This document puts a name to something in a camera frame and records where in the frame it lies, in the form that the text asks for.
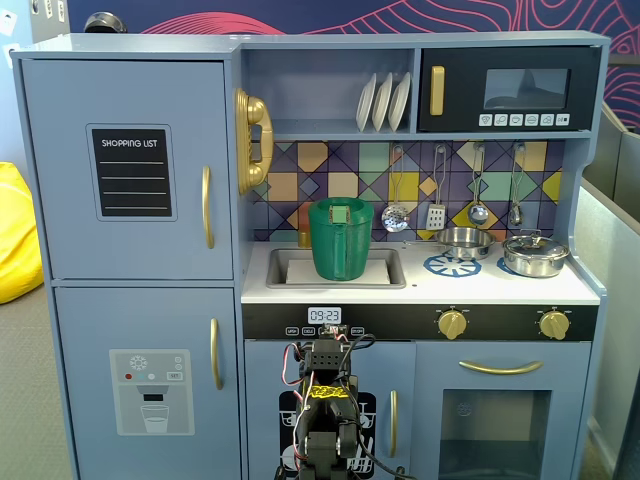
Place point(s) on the blue door with shopping list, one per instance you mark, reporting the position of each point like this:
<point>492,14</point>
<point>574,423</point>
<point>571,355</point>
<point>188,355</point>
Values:
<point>60,240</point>

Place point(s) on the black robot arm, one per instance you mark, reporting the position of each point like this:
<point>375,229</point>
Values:
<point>325,360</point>

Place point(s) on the blue dishwasher door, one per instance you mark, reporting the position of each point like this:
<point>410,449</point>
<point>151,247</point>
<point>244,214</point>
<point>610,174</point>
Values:
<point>265,370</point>

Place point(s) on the blue oven door with window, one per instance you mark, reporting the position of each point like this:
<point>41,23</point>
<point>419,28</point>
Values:
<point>500,350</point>

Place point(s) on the blue door with ice dispenser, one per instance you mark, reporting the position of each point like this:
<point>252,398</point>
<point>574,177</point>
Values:
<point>165,320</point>

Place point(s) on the black toy microwave door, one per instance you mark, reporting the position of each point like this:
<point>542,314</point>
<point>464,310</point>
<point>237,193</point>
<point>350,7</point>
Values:
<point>460,85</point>

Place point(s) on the yellow patterned tape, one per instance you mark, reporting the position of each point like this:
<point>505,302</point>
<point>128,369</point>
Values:
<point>327,392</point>

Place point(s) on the grey toy sink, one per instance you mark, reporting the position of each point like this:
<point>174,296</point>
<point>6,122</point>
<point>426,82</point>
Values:
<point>277,272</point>

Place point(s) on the green plastic pitcher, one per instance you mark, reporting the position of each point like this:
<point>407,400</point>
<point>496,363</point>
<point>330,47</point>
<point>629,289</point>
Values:
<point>340,245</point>

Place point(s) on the gold toy faucet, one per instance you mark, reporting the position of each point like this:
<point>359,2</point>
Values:
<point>304,239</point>

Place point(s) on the gold stove knob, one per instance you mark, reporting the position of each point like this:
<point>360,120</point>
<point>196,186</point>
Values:
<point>452,325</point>
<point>554,325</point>

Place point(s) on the steel skimmer spoon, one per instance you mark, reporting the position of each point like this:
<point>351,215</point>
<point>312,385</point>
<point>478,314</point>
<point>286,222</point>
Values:
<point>395,219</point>

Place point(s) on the steel slotted spatula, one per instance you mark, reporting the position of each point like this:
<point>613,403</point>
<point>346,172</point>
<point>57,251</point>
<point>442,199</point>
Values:
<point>435,217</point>

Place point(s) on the steel frying pan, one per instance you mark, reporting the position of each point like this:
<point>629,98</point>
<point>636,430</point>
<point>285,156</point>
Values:
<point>465,242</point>

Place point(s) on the steel ladle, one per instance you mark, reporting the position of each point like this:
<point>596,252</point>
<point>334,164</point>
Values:
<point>477,214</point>

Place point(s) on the steel cooking pot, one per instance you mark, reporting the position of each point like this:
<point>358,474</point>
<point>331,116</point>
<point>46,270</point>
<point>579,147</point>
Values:
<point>532,266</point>

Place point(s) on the steel whisk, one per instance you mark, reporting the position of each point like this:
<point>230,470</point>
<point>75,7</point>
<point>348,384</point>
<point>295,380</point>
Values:
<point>516,214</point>

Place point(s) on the steel pot lid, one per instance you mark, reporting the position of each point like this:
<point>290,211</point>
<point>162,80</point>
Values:
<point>535,247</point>

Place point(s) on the white toy plate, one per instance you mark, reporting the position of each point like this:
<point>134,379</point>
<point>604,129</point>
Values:
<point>400,102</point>
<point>382,102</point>
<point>365,102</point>

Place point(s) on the blue toy play kitchen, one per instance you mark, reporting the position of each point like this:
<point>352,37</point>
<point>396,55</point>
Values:
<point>330,100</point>

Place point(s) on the gold toy telephone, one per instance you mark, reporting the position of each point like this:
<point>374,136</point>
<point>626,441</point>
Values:
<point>255,107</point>

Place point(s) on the grey room divider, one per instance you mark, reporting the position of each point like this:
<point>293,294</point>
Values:
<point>607,225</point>

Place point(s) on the yellow bean bag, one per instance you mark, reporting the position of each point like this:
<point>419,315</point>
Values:
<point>17,240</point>

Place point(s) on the black round object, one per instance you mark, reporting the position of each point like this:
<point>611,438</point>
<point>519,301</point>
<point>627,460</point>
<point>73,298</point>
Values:
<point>102,22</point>

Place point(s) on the grey metal locker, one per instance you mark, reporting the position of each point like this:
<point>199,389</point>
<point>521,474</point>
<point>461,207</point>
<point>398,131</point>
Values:
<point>47,22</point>

